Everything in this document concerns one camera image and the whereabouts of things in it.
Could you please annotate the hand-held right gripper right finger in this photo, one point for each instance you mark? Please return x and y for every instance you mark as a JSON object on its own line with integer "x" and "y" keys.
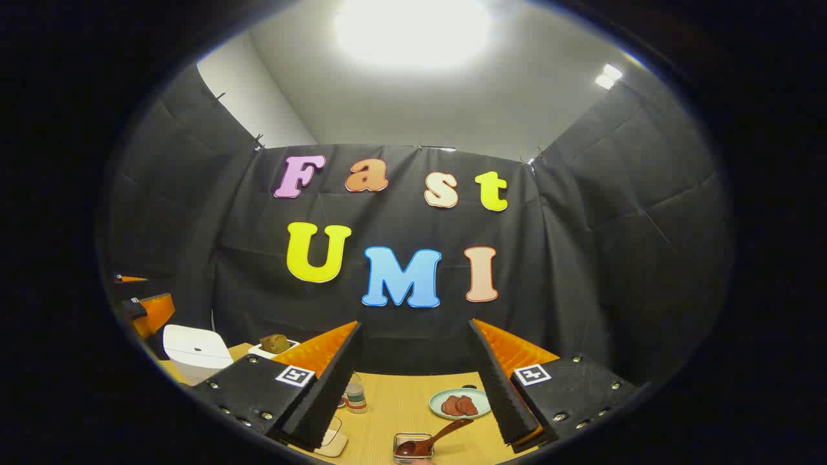
{"x": 497, "y": 387}

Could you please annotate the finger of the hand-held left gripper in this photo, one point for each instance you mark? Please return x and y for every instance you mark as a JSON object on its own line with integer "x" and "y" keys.
{"x": 132, "y": 279}
{"x": 157, "y": 313}

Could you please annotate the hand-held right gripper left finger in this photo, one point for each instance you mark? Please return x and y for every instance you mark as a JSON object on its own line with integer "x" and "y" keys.
{"x": 331, "y": 387}

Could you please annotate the white rice cooker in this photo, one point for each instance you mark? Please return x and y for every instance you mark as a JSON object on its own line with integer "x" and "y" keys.
{"x": 194, "y": 352}

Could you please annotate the brown wooden spoon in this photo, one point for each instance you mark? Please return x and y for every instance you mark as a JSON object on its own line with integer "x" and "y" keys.
{"x": 426, "y": 444}

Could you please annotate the clear plastic drink bottle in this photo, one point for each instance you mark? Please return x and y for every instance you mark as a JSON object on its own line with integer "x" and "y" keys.
{"x": 355, "y": 399}

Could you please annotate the clear plastic container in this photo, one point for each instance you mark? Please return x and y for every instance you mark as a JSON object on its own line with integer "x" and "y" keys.
{"x": 334, "y": 444}

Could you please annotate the pale green plate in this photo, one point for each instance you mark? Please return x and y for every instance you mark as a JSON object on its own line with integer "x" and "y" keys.
{"x": 439, "y": 395}

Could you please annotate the brown bread slice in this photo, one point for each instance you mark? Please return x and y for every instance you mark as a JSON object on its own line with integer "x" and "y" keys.
{"x": 268, "y": 345}
{"x": 283, "y": 342}

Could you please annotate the white toaster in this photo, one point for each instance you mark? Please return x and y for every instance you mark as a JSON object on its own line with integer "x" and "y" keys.
{"x": 258, "y": 351}

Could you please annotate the black backdrop cloth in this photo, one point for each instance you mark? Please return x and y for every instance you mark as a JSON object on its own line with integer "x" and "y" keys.
{"x": 400, "y": 226}

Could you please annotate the small ceiling light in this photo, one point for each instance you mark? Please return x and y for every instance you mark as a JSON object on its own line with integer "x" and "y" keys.
{"x": 608, "y": 75}

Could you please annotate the large ceiling light panel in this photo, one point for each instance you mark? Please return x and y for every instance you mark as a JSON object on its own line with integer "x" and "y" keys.
{"x": 413, "y": 29}

